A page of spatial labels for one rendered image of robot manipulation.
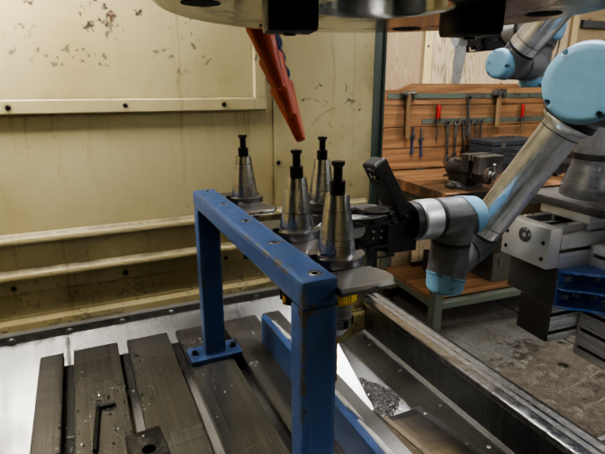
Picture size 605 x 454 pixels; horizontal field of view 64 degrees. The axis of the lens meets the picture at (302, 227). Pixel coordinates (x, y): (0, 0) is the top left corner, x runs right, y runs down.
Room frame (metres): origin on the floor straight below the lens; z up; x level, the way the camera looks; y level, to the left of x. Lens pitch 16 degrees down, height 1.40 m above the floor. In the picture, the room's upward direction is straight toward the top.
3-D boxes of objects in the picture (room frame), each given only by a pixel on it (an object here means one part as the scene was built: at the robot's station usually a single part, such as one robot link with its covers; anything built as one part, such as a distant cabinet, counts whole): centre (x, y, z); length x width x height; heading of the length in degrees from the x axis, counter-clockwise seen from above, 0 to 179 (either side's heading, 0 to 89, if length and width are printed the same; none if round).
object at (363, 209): (0.82, -0.15, 1.16); 0.12 x 0.08 x 0.09; 115
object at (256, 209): (0.77, 0.08, 1.21); 0.07 x 0.05 x 0.01; 115
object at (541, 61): (1.38, -0.62, 1.46); 0.11 x 0.08 x 0.11; 125
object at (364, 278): (0.47, -0.06, 1.21); 0.07 x 0.05 x 0.01; 115
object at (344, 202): (0.52, -0.04, 1.26); 0.04 x 0.04 x 0.07
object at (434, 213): (0.86, -0.22, 1.17); 0.08 x 0.05 x 0.08; 25
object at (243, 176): (0.82, 0.10, 1.26); 0.04 x 0.04 x 0.07
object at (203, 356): (0.84, 0.17, 1.05); 0.10 x 0.05 x 0.30; 115
